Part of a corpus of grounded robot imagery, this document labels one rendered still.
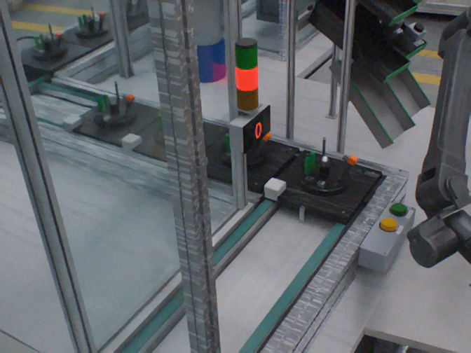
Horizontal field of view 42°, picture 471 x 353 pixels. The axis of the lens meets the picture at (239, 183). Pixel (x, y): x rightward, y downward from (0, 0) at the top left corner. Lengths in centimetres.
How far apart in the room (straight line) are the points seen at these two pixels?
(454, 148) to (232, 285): 60
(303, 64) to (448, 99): 146
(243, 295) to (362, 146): 81
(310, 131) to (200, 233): 145
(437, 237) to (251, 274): 54
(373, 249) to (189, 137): 92
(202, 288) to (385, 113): 121
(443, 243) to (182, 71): 62
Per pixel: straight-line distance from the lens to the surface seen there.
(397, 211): 158
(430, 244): 104
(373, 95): 185
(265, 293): 141
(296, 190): 162
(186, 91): 59
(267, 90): 237
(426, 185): 111
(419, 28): 186
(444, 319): 149
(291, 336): 127
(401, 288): 154
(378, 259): 148
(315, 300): 134
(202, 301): 75
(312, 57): 266
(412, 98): 200
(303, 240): 155
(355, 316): 145
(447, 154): 112
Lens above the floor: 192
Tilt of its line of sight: 35 degrees down
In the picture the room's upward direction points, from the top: 2 degrees counter-clockwise
